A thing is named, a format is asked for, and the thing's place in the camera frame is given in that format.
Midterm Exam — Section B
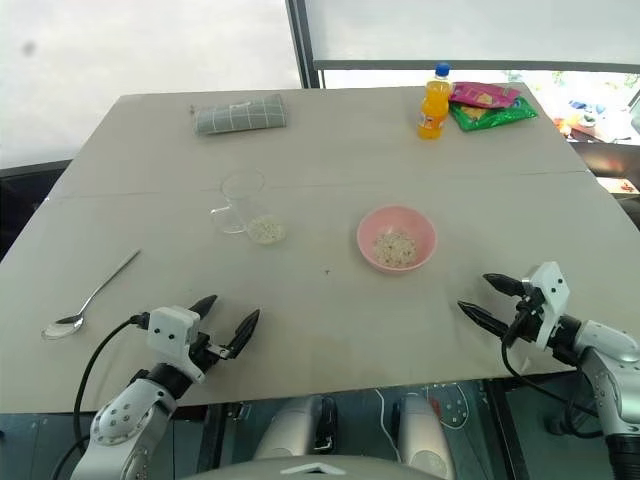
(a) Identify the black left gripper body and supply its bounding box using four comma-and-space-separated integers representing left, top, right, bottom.
188, 331, 238, 375

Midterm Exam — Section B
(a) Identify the silver robot left leg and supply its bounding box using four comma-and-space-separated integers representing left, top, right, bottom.
252, 394, 337, 464

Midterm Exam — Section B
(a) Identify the clear glass cup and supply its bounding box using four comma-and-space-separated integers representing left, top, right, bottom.
209, 167, 287, 246

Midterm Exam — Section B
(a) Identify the orange soda bottle blue cap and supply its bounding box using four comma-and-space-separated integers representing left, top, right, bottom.
417, 62, 454, 141

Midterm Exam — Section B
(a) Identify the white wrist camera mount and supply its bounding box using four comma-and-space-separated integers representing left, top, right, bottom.
521, 261, 572, 351
146, 306, 207, 385

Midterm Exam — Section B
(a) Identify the green snack bag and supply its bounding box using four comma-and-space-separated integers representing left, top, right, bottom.
448, 96, 539, 133

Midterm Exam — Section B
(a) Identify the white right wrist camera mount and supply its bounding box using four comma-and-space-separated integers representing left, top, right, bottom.
521, 261, 572, 351

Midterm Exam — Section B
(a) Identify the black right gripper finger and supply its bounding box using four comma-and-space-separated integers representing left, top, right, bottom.
456, 299, 511, 342
482, 272, 524, 299

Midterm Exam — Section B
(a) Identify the silver robot right leg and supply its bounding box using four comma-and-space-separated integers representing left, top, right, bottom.
392, 392, 457, 480

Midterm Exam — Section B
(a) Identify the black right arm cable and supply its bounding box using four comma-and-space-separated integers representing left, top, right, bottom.
501, 309, 607, 437

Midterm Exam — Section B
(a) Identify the pink snack bag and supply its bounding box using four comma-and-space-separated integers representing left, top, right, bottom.
448, 81, 521, 110

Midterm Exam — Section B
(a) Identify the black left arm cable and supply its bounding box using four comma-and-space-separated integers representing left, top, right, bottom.
51, 312, 151, 480

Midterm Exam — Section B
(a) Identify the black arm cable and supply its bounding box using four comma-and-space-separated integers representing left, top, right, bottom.
51, 312, 151, 480
501, 309, 607, 437

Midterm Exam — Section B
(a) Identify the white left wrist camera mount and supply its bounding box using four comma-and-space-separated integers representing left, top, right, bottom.
146, 306, 207, 385

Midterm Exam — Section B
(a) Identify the pink bowl with cereal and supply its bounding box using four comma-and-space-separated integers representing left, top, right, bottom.
356, 204, 438, 274

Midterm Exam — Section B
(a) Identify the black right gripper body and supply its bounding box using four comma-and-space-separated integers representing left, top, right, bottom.
504, 280, 546, 344

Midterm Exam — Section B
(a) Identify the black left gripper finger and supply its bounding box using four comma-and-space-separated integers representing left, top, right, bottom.
188, 294, 219, 318
223, 308, 262, 359

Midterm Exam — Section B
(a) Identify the metal spoon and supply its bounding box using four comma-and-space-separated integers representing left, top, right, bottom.
40, 248, 142, 342

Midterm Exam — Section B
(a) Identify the grey robot torso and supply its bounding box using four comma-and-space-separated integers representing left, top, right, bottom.
187, 452, 441, 480

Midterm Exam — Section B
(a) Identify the grey window frame post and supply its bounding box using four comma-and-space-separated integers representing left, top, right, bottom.
284, 0, 326, 90

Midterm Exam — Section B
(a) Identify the folded grey checked cloth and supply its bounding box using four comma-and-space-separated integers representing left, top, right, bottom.
189, 93, 290, 137

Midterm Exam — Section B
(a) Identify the silver robot leg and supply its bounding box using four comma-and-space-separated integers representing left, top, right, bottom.
392, 392, 457, 480
252, 394, 337, 464

